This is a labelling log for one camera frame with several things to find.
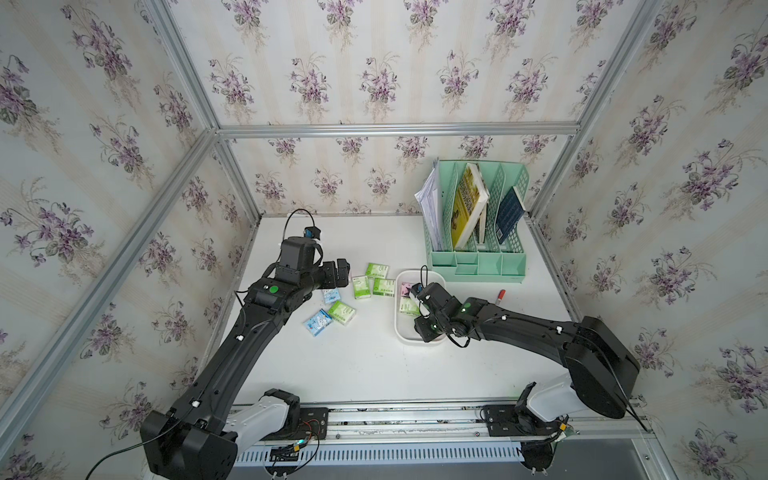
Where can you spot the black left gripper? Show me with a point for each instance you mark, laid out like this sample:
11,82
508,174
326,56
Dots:
330,280

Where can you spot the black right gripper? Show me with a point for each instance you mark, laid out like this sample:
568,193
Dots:
421,330

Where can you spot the green tissue pack top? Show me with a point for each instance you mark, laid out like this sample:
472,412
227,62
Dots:
377,271

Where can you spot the white plastic storage box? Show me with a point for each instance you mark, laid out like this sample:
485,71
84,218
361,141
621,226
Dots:
404,326

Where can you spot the pink tissue pack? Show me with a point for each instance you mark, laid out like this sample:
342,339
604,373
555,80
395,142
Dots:
405,289

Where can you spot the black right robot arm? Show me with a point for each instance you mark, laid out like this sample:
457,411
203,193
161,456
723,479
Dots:
601,372

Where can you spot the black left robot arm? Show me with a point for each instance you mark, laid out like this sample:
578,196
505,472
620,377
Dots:
192,440

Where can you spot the light blue tissue pack upper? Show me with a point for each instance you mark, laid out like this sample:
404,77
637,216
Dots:
330,296

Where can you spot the light blue tissue pack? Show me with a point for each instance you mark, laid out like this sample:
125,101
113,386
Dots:
330,296
318,322

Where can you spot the light blue tissue pack lower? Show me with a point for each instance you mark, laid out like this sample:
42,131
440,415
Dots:
318,322

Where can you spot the red capped pen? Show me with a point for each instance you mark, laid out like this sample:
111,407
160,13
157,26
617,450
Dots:
500,296

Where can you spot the mint green desk organizer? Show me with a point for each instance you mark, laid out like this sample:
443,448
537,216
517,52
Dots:
487,258

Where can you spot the white paper stack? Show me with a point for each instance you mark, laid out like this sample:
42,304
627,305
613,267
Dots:
428,197

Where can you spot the yellow book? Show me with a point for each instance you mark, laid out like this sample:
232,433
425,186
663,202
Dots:
470,199

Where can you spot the dark blue notebook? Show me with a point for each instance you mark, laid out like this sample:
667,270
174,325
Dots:
509,213

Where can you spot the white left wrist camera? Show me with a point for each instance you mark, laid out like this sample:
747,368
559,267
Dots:
312,232

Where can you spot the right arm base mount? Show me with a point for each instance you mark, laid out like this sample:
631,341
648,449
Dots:
509,420

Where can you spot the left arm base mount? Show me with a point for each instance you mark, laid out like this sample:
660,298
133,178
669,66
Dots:
302,423

